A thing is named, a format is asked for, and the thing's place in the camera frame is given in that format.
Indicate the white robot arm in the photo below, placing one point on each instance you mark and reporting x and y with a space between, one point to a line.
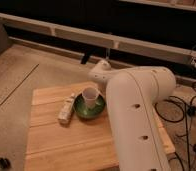
130 96

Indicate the black chair caster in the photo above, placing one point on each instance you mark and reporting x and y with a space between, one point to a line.
4 163

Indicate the green bowl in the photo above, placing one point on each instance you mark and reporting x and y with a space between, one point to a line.
84 112

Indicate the white plastic cup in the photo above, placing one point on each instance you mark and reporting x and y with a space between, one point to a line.
90 96

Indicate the white plastic bottle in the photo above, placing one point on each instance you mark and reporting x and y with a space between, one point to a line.
66 111

